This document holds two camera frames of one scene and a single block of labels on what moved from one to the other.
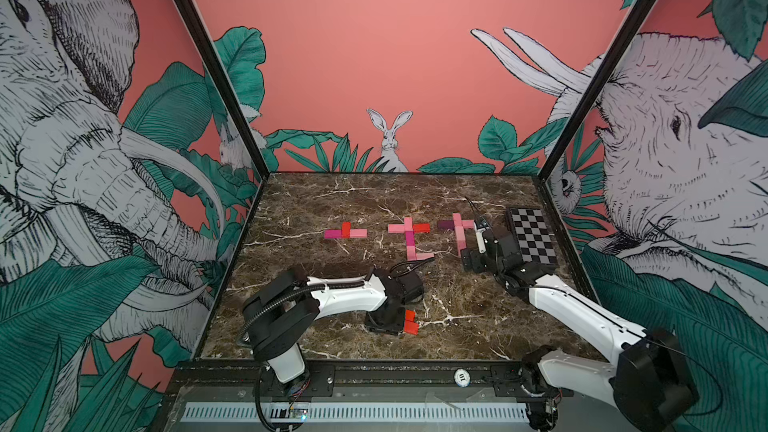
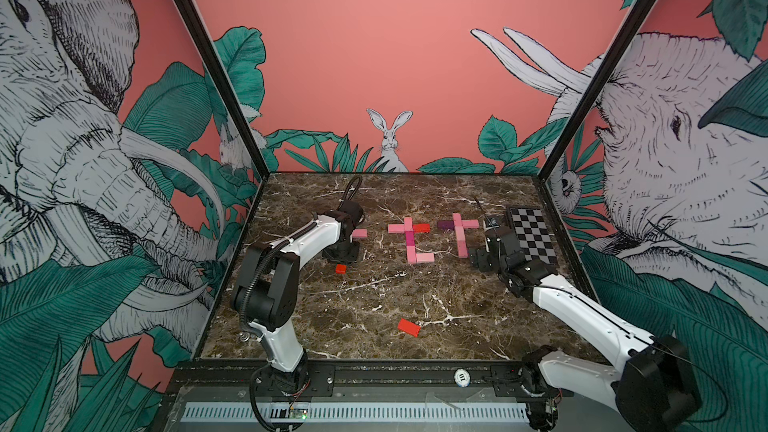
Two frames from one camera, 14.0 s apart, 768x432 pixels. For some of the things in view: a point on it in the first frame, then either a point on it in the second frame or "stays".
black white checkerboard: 536,242 stays
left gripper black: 396,329 -> 352,258
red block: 411,327 stays
